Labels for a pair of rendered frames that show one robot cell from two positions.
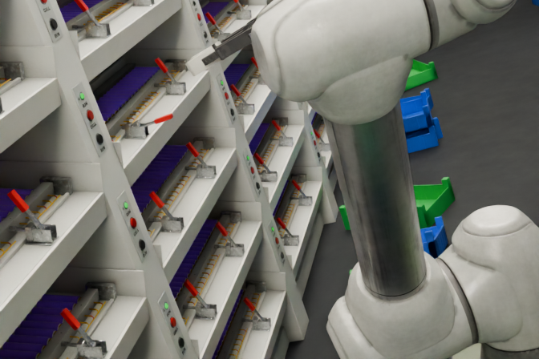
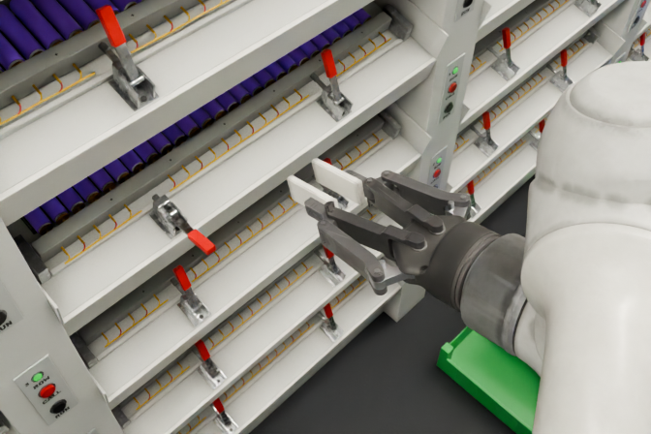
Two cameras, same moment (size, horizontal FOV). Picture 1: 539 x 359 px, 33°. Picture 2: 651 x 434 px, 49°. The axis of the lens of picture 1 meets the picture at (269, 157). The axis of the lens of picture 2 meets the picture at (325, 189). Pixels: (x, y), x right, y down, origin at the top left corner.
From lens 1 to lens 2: 1.33 m
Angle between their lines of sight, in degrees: 40
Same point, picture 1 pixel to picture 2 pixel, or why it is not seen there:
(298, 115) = (614, 42)
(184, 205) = (252, 258)
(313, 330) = (415, 317)
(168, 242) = (164, 338)
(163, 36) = not seen: outside the picture
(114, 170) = (30, 339)
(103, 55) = (100, 153)
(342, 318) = not seen: outside the picture
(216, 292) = (256, 334)
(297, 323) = (397, 309)
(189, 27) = not seen: outside the picture
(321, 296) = not seen: hidden behind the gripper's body
